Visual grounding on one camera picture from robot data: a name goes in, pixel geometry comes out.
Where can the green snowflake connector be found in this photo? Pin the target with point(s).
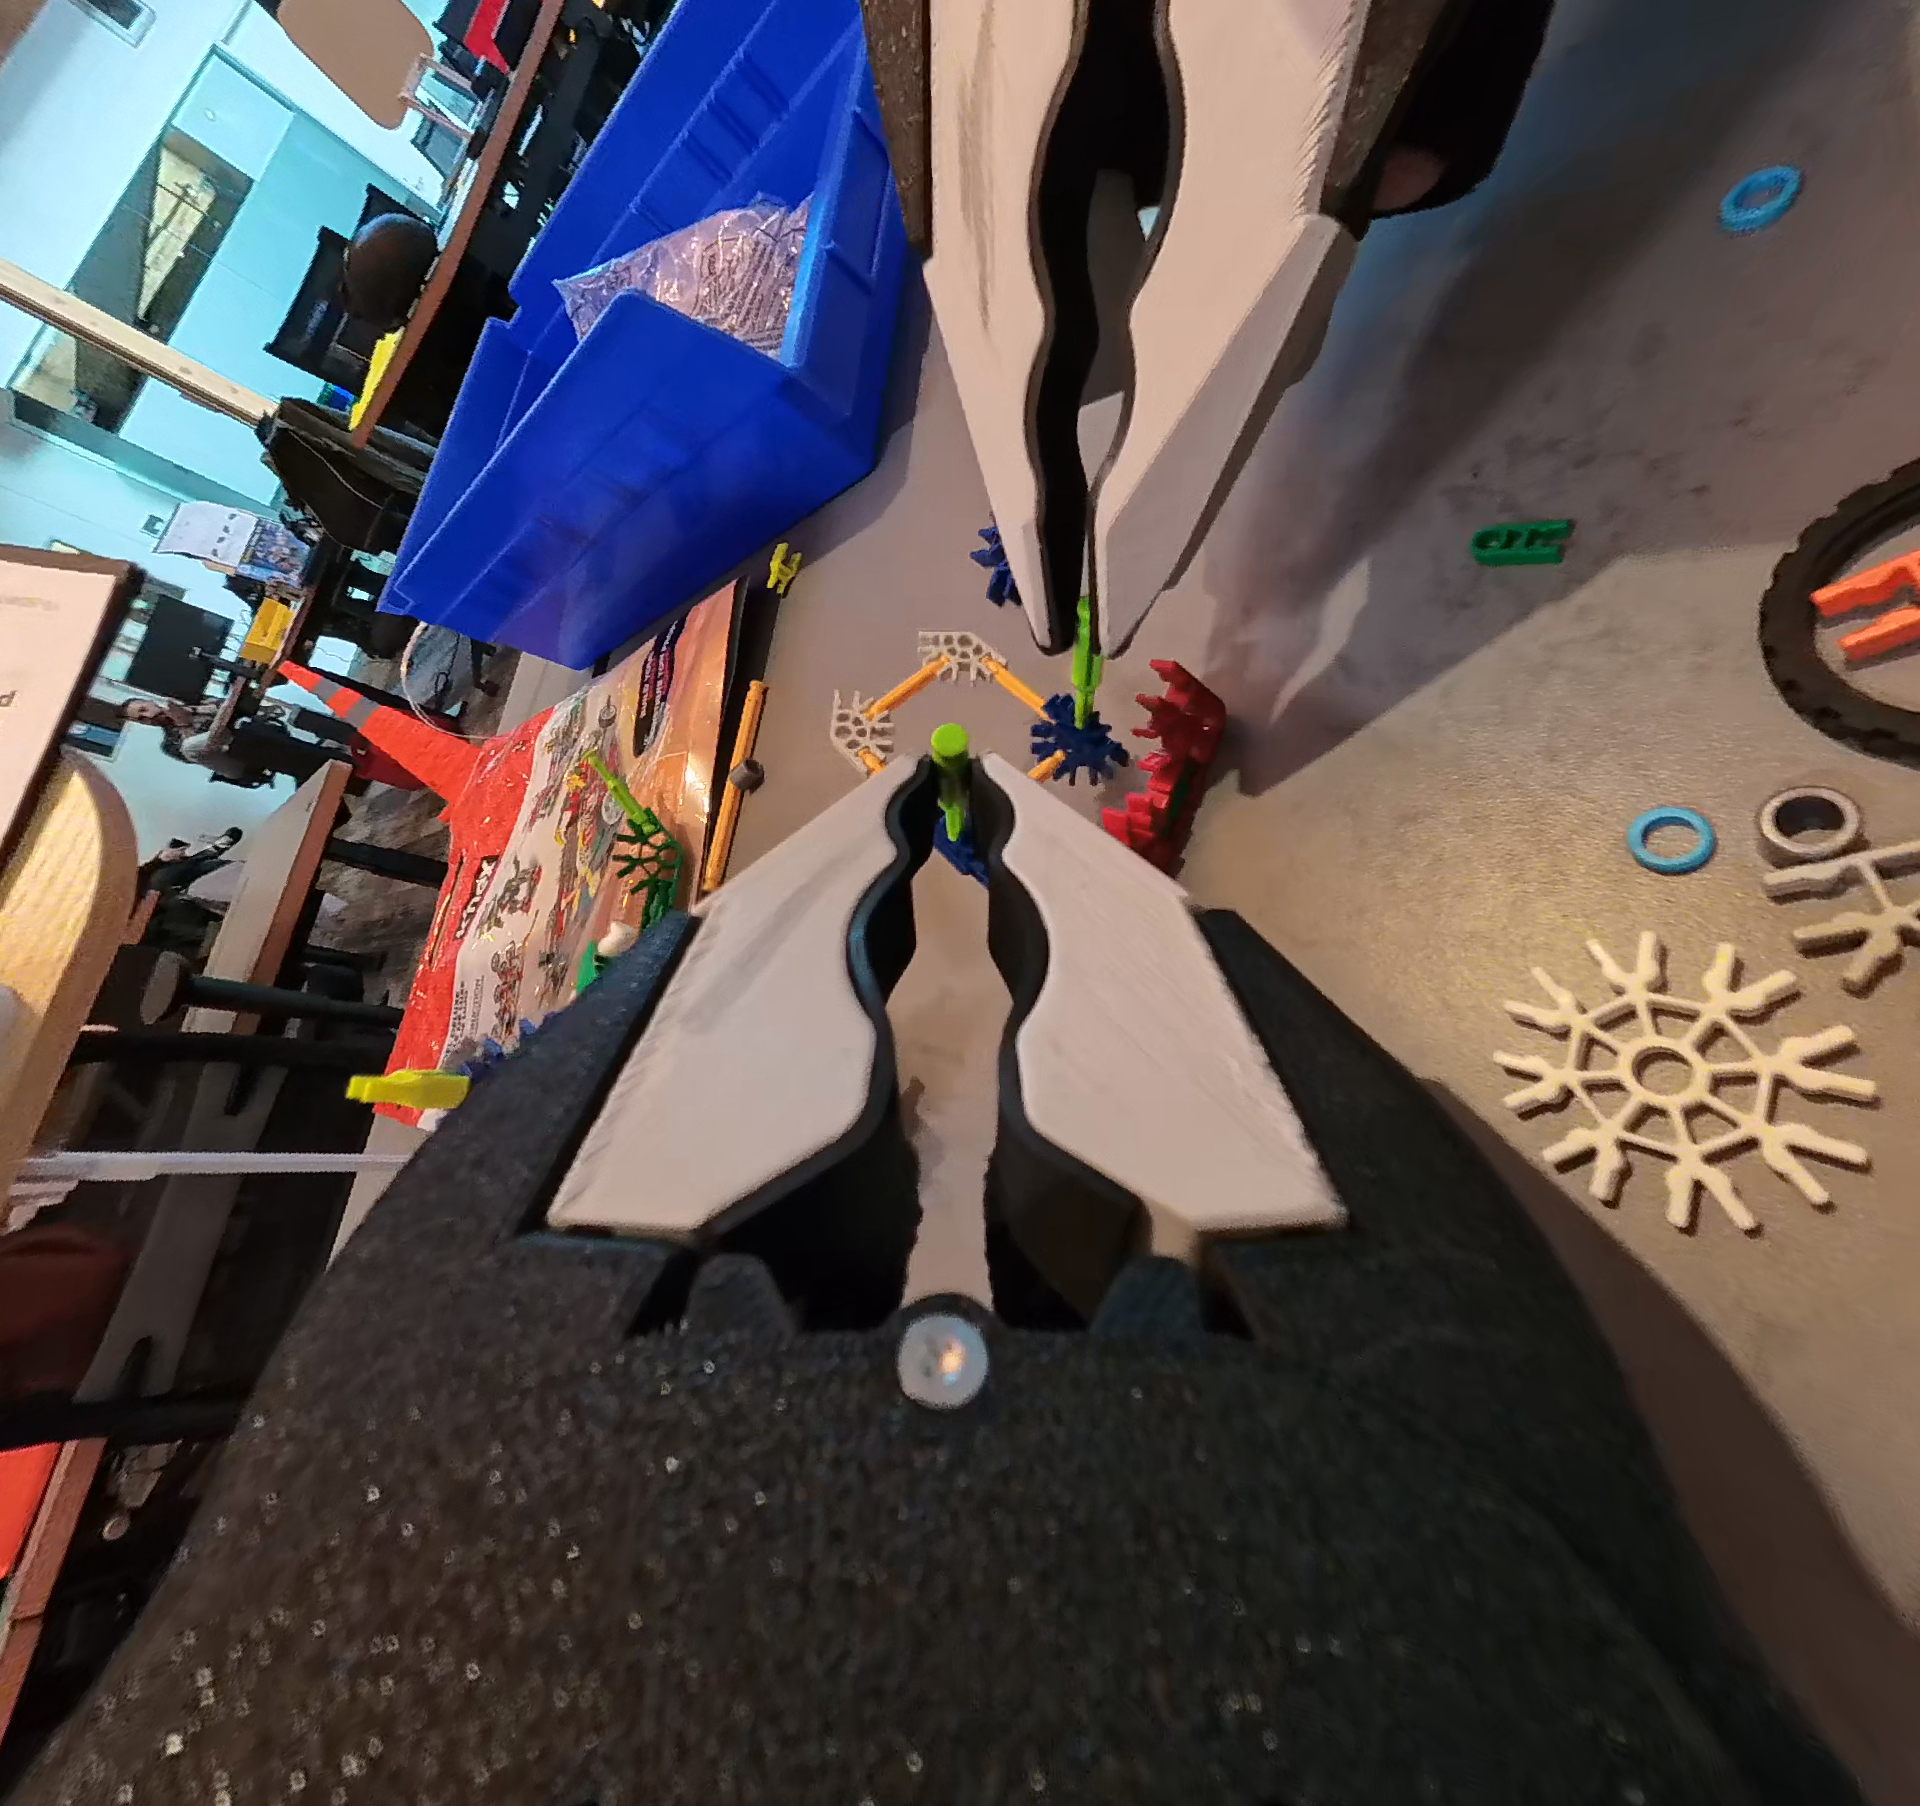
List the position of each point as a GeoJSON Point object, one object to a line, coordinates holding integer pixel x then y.
{"type": "Point", "coordinates": [646, 854]}

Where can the small green connector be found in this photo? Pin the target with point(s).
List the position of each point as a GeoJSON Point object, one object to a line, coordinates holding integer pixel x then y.
{"type": "Point", "coordinates": [1493, 543]}

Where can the yellow-green clip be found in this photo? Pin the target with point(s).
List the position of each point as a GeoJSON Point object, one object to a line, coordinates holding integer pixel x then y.
{"type": "Point", "coordinates": [406, 1086]}

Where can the small yellow connector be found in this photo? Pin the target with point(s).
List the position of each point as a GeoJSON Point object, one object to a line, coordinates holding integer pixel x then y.
{"type": "Point", "coordinates": [782, 568]}

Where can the wooden-edged table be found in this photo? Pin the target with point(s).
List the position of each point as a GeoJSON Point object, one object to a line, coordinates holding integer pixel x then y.
{"type": "Point", "coordinates": [467, 186]}

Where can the small blue connector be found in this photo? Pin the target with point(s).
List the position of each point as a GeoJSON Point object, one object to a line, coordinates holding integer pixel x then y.
{"type": "Point", "coordinates": [959, 854]}

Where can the white fan-shaped connector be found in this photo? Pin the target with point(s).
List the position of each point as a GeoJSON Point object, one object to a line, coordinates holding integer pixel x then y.
{"type": "Point", "coordinates": [857, 727]}
{"type": "Point", "coordinates": [959, 652]}

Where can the black office chair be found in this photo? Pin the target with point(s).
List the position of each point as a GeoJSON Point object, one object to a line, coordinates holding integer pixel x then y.
{"type": "Point", "coordinates": [384, 261]}

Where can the large white snowflake connector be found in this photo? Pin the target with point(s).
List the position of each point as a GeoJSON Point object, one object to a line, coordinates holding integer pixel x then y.
{"type": "Point", "coordinates": [1733, 1018]}

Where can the orange connector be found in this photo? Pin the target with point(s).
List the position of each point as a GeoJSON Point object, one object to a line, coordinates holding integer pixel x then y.
{"type": "Point", "coordinates": [1861, 582]}

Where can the round wooden stool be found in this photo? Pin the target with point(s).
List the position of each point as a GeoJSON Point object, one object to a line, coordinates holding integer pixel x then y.
{"type": "Point", "coordinates": [61, 936]}

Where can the blue snowflake connector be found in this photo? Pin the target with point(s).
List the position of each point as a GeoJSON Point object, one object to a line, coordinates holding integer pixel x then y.
{"type": "Point", "coordinates": [1072, 741]}
{"type": "Point", "coordinates": [994, 568]}

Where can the blue gear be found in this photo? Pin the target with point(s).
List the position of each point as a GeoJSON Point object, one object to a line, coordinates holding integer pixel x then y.
{"type": "Point", "coordinates": [492, 1060]}

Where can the blue plastic bin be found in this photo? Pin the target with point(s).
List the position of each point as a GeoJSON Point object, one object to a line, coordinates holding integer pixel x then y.
{"type": "Point", "coordinates": [674, 484]}
{"type": "Point", "coordinates": [735, 67]}

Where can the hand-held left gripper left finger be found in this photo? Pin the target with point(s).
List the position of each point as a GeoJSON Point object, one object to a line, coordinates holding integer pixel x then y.
{"type": "Point", "coordinates": [720, 1071]}

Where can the orange-red cone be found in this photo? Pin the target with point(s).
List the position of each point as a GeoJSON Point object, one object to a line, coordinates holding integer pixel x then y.
{"type": "Point", "coordinates": [406, 750]}

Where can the long yellow rod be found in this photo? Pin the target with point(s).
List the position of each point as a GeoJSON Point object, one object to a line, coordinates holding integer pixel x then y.
{"type": "Point", "coordinates": [735, 787]}

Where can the lime green rod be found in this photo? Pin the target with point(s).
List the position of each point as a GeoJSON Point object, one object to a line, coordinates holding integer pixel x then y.
{"type": "Point", "coordinates": [614, 782]}
{"type": "Point", "coordinates": [1082, 652]}
{"type": "Point", "coordinates": [949, 750]}

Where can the grey fan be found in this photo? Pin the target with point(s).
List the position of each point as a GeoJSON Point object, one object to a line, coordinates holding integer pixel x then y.
{"type": "Point", "coordinates": [443, 666]}

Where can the small white piece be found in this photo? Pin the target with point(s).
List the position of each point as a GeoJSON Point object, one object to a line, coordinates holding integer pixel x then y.
{"type": "Point", "coordinates": [613, 946]}

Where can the printed poster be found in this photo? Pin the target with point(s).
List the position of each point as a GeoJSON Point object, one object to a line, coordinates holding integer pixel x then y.
{"type": "Point", "coordinates": [226, 532]}

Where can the person's right hand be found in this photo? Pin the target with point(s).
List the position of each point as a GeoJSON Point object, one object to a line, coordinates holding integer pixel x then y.
{"type": "Point", "coordinates": [1477, 67]}

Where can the black rubber tyre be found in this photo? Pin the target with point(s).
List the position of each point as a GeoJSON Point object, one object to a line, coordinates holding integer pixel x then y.
{"type": "Point", "coordinates": [1793, 666]}

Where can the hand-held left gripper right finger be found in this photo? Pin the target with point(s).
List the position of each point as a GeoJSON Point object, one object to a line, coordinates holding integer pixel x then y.
{"type": "Point", "coordinates": [1155, 1041]}

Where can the grey fan-shaped connector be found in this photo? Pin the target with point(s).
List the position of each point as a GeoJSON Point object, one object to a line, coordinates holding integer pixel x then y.
{"type": "Point", "coordinates": [1814, 885]}

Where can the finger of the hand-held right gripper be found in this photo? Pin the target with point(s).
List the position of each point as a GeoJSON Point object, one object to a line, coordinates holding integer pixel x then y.
{"type": "Point", "coordinates": [990, 111]}
{"type": "Point", "coordinates": [1262, 111]}

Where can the clear bag of parts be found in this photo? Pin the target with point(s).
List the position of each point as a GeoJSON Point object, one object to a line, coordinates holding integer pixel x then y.
{"type": "Point", "coordinates": [705, 268]}

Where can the red printed toy box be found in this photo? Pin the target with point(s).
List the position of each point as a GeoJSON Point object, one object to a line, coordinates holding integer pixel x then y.
{"type": "Point", "coordinates": [683, 681]}

